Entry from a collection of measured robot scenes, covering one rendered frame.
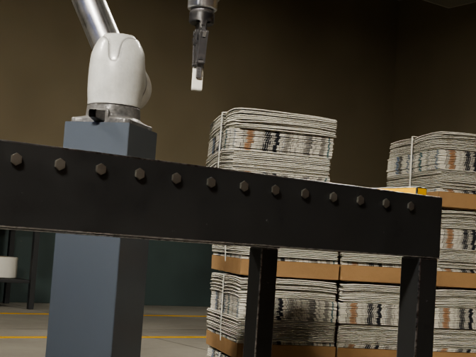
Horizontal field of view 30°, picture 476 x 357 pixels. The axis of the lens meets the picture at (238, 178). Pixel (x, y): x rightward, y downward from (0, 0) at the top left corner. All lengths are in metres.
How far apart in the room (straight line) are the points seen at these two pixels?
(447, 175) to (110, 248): 1.00
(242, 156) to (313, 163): 0.21
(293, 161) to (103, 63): 0.61
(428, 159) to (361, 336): 0.58
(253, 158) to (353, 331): 0.56
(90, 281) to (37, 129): 6.85
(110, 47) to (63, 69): 6.89
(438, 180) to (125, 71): 0.96
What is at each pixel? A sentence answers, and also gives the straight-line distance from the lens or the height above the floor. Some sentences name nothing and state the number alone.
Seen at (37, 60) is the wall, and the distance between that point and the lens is 9.36.
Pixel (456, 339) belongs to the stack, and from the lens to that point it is 2.69.
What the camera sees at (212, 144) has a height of 0.99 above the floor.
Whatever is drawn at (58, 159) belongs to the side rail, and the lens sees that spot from 1.29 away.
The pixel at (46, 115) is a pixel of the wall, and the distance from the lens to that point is 9.33.
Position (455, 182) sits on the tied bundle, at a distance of 2.67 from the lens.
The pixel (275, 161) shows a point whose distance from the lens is 2.46.
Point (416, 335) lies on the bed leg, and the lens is 1.74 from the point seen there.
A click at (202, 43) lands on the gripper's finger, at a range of 2.61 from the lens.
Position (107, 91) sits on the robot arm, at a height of 1.09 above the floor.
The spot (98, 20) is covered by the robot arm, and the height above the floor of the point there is 1.35.
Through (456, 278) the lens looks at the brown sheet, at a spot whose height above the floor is 0.63.
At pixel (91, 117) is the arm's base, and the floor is 1.01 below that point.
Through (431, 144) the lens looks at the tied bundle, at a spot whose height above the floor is 1.02.
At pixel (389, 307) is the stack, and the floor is 0.54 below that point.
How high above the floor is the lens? 0.67
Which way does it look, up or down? 5 degrees up
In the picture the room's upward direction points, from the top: 4 degrees clockwise
